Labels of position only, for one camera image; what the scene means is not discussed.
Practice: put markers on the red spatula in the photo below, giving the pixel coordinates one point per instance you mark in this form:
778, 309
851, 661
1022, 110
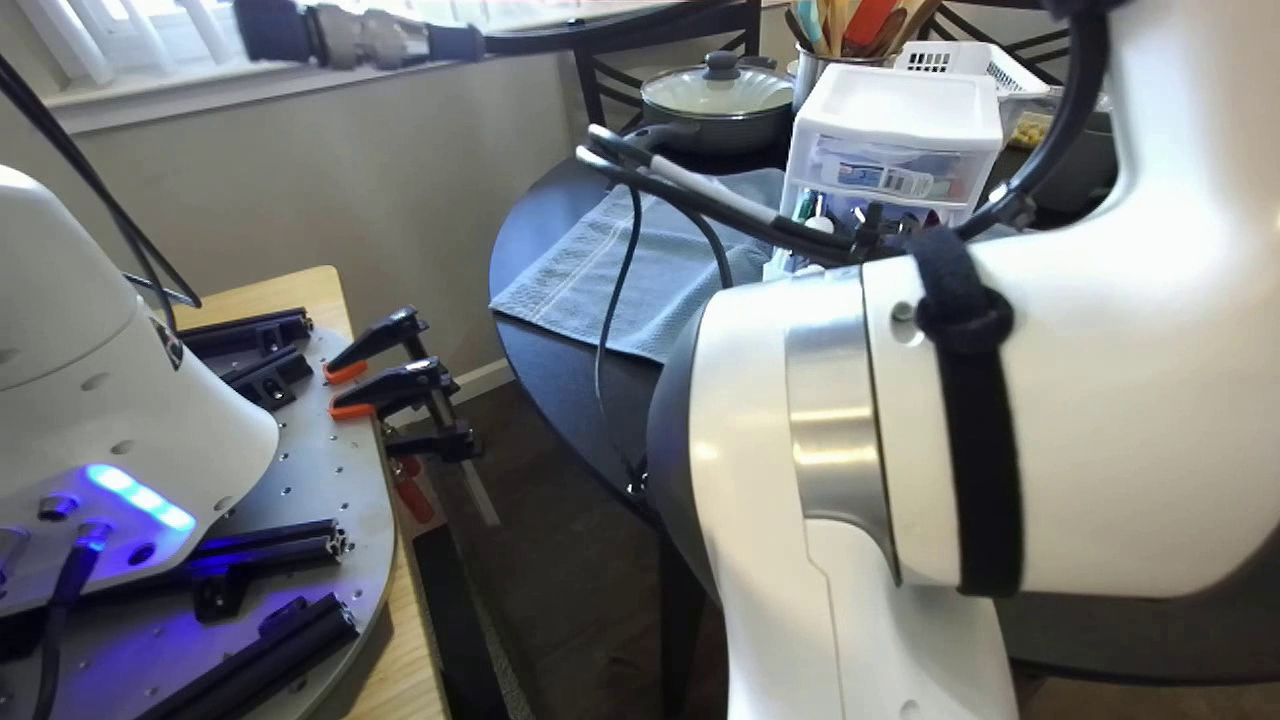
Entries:
869, 27

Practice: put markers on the dark frying pan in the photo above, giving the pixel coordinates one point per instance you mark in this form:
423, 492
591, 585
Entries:
704, 141

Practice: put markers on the blue grey towel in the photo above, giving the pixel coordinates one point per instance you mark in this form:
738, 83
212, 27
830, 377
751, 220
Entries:
562, 281

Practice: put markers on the metal utensil holder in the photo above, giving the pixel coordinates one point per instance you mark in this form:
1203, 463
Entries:
815, 68

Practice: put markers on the grey robot mounting plate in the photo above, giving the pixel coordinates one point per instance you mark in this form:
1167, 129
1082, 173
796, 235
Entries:
321, 492

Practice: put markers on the clear drawer with label pack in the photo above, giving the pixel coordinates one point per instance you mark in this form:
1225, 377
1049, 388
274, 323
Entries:
852, 146

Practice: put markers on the wooden spatula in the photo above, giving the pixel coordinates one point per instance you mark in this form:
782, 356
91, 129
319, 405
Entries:
919, 23

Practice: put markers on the white window blinds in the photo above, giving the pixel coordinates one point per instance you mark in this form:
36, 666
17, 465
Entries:
133, 33

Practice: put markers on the black orange bar clamp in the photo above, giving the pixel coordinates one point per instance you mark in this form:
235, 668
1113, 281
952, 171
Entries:
414, 384
386, 333

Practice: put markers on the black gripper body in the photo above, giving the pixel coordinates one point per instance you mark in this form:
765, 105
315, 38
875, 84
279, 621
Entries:
882, 231

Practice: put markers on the teal spatula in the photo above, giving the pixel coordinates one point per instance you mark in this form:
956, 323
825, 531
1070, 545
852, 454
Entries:
803, 29

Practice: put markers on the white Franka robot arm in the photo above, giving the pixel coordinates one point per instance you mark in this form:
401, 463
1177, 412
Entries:
1135, 402

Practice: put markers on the black aluminium extrusion bar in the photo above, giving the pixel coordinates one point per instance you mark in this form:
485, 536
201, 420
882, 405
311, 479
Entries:
267, 545
267, 661

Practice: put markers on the white window sill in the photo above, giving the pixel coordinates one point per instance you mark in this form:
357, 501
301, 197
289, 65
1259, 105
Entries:
267, 84

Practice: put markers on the wooden spoon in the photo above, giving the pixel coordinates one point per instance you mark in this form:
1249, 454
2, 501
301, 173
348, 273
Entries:
835, 27

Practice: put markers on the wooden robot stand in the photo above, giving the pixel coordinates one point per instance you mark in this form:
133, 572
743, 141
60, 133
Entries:
267, 294

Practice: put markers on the white labelled bottle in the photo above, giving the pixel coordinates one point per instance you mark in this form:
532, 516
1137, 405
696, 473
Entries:
892, 178

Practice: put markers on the black extrusion bracket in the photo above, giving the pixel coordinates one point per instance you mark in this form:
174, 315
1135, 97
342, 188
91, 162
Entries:
253, 341

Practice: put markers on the blue grey sleeve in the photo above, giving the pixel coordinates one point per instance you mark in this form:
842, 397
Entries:
372, 38

